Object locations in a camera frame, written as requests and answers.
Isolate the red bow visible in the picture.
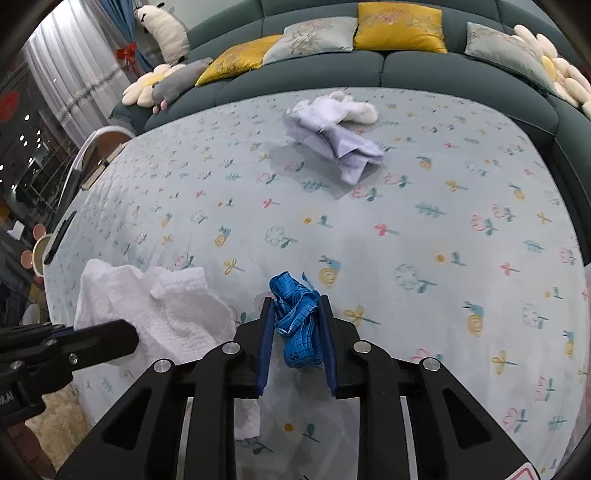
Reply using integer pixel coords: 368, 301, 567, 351
115, 42, 138, 72

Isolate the yellow embroidered cushion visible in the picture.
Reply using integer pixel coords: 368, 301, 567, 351
195, 36, 282, 88
353, 2, 450, 54

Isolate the blue measuring tape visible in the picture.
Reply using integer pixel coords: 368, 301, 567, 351
269, 272, 322, 370

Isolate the white flower cushion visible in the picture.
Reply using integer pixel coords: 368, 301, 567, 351
513, 24, 591, 116
122, 64, 185, 109

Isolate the cream fluffy rug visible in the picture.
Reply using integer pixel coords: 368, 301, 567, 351
25, 383, 95, 472

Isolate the floral print tablecloth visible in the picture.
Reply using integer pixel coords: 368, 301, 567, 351
41, 88, 591, 480

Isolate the blue curtain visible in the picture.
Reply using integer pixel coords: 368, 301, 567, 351
113, 0, 160, 75

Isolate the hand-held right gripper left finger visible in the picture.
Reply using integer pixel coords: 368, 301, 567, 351
55, 296, 278, 480

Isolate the grey blue embroidered cushion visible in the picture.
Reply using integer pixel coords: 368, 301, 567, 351
464, 21, 559, 95
262, 17, 358, 65

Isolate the white paper towel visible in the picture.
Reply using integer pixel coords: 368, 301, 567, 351
74, 258, 262, 441

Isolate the white sheer curtain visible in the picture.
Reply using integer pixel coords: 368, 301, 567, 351
21, 0, 139, 148

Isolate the black flat device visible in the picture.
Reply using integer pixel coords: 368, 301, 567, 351
44, 210, 77, 266

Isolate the white plush toy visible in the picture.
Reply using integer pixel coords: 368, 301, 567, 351
134, 2, 191, 65

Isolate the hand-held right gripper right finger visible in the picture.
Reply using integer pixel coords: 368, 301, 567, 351
318, 293, 542, 480

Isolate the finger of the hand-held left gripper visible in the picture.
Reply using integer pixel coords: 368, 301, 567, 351
46, 319, 140, 370
0, 324, 77, 340

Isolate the dark green sofa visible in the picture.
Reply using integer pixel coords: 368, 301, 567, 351
111, 0, 591, 268

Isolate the grey mouse plush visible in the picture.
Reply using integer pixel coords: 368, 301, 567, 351
151, 59, 213, 115

